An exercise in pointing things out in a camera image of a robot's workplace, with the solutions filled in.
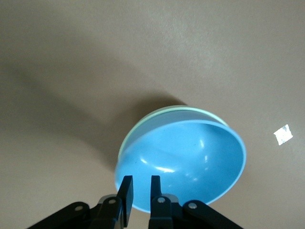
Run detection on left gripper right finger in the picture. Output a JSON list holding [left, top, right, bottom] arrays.
[[149, 175, 244, 229]]

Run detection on small square tape mark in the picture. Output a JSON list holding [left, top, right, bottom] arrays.
[[273, 124, 294, 146]]

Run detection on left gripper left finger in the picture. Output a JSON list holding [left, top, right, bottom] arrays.
[[27, 175, 134, 229]]

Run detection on green bowl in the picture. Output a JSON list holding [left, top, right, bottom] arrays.
[[118, 104, 231, 167]]

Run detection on blue bowl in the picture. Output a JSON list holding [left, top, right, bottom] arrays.
[[114, 110, 247, 214]]

